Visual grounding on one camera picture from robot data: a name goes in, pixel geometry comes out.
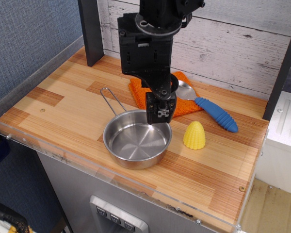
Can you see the black left post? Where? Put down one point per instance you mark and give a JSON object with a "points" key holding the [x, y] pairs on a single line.
{"points": [[91, 30]]}

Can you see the black right post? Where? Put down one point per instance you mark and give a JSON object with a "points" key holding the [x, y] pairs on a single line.
{"points": [[279, 84]]}

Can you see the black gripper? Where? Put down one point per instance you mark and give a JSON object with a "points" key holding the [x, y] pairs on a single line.
{"points": [[145, 52]]}

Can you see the black post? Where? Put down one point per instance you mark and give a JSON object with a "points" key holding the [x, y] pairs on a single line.
{"points": [[279, 84], [91, 30]]}

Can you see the clear acrylic guard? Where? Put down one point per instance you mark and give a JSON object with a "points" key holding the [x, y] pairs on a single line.
{"points": [[49, 100]]}

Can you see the orange folded cloth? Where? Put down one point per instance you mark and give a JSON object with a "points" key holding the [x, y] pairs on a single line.
{"points": [[182, 107]]}

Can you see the silver control panel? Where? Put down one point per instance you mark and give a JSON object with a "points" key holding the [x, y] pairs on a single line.
{"points": [[121, 220]]}

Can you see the yellow toy corn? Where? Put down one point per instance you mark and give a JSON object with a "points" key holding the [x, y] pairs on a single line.
{"points": [[194, 137]]}

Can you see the stainless steel pan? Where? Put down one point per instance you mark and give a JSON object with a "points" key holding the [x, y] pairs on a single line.
{"points": [[132, 142]]}

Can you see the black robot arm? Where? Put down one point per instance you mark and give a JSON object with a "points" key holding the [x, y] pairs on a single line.
{"points": [[162, 12]]}

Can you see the white grooved block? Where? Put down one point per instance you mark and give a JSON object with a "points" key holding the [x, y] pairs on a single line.
{"points": [[279, 129]]}

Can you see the blue handled metal spoon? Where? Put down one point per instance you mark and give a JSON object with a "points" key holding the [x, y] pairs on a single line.
{"points": [[222, 117]]}

